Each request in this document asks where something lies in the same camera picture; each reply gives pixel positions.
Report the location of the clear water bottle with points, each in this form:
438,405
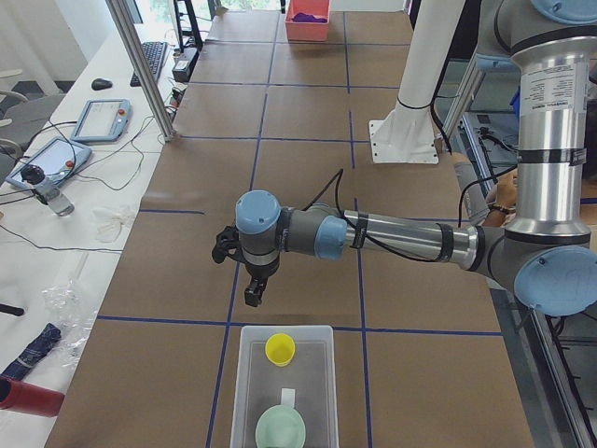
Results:
46,190

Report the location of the purple cloth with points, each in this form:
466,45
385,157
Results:
302,17

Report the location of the pink plastic tray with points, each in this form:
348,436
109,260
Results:
309,32

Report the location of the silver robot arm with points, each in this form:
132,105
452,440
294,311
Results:
528,238

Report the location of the black keyboard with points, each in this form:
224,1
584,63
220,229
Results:
155,53

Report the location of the black box device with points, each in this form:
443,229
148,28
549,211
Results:
184,64

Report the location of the upper teach pendant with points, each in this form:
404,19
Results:
102,121

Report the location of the mint green bowl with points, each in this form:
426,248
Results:
280,426

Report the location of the lower teach pendant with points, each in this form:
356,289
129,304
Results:
59,159

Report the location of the seated person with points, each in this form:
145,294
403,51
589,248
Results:
485,196

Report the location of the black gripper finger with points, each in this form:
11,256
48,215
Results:
253,294

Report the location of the clear plastic bin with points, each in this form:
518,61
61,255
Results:
309,382

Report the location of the crumpled clear plastic wrap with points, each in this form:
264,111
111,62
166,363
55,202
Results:
73,316

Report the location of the black computer mouse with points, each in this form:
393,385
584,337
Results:
100,84

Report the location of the folded dark blue umbrella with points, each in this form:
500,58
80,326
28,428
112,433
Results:
33,353

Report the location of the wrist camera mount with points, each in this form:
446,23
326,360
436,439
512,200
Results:
228,245

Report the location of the aluminium frame post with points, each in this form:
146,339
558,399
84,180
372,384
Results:
122,18

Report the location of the red bottle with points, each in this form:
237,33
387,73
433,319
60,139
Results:
20,397

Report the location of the yellow plastic cup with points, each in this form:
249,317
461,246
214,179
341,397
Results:
280,349

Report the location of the white camera column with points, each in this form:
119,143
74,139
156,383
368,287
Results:
406,135

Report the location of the teach pendant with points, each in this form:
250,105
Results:
59,159
102,121

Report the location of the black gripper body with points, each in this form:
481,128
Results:
257,273

